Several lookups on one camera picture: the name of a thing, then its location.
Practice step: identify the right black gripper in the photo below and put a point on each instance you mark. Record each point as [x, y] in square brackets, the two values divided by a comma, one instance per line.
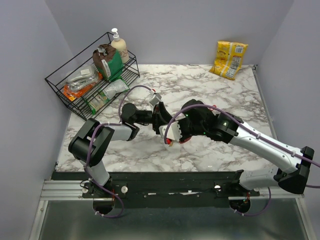
[184, 136]

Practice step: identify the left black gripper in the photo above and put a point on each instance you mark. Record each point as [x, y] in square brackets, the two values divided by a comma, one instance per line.
[160, 117]

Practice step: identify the metal red key organizer plate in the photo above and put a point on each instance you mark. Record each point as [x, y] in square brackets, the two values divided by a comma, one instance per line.
[185, 140]

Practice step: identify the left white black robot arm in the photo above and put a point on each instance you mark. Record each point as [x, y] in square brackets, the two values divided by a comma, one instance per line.
[91, 141]

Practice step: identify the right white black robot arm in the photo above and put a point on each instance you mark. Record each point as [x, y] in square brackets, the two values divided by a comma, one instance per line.
[291, 164]

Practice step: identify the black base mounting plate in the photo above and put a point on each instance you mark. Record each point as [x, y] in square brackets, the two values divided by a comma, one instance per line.
[133, 190]

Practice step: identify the green white snack packet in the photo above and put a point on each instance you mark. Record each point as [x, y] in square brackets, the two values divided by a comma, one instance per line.
[107, 94]

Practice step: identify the brown green bag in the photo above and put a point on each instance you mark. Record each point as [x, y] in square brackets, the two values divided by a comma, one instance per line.
[108, 62]

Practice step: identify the yellow chips bag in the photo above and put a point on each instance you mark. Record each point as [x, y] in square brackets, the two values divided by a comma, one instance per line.
[229, 59]

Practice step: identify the cream pump lotion bottle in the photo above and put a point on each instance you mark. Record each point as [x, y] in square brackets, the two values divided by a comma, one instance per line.
[120, 45]

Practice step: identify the clear plastic packet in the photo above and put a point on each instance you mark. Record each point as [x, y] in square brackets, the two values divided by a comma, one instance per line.
[82, 77]

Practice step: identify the orange snack packet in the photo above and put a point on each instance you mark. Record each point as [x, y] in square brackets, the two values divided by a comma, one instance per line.
[72, 95]

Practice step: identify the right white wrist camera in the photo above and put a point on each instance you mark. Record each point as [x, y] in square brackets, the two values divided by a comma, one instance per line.
[174, 132]

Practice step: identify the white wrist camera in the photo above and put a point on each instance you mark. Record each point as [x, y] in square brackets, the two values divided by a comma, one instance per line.
[154, 100]
[174, 132]

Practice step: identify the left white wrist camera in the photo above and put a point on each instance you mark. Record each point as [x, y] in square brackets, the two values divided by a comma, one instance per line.
[154, 100]

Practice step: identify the black wire rack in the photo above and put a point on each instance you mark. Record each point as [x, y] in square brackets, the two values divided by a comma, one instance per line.
[57, 79]

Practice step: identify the aluminium rail frame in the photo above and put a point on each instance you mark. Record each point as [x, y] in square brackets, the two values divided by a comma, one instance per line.
[63, 214]

